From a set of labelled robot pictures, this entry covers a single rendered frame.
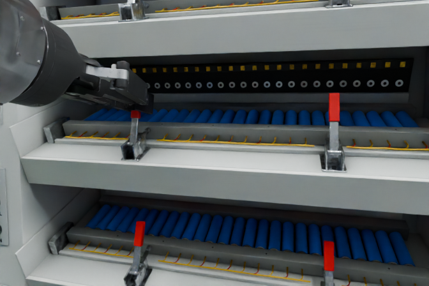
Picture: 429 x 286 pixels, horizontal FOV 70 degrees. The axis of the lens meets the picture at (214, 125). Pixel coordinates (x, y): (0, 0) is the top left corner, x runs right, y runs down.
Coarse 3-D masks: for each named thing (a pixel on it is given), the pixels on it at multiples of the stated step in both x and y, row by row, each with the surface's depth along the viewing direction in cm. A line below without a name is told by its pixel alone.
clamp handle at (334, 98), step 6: (330, 96) 37; (336, 96) 37; (330, 102) 37; (336, 102) 37; (330, 108) 37; (336, 108) 37; (330, 114) 37; (336, 114) 37; (330, 120) 37; (336, 120) 37; (330, 126) 37; (336, 126) 37; (330, 132) 37; (336, 132) 37; (330, 138) 37; (336, 138) 37; (330, 144) 37; (336, 144) 37; (330, 150) 37; (336, 150) 37
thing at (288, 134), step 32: (64, 128) 52; (96, 128) 50; (128, 128) 49; (160, 128) 47; (192, 128) 46; (224, 128) 45; (256, 128) 44; (288, 128) 43; (320, 128) 42; (352, 128) 41; (384, 128) 40; (416, 128) 40
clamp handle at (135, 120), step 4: (132, 112) 44; (136, 112) 43; (140, 112) 44; (132, 116) 43; (136, 116) 43; (132, 120) 44; (136, 120) 43; (132, 124) 43; (136, 124) 43; (132, 128) 43; (136, 128) 43; (132, 132) 43; (136, 132) 43; (132, 136) 43; (136, 136) 43; (132, 140) 43; (136, 140) 43
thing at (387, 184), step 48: (192, 96) 57; (240, 96) 54; (288, 96) 52; (384, 96) 49; (48, 144) 50; (240, 144) 45; (192, 192) 41; (240, 192) 39; (288, 192) 38; (336, 192) 36; (384, 192) 35
